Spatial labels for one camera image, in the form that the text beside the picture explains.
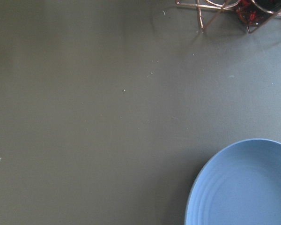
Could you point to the blue plate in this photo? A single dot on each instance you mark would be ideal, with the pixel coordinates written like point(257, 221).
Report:
point(240, 185)

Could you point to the copper wire bottle rack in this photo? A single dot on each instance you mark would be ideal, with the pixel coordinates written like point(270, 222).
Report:
point(226, 5)

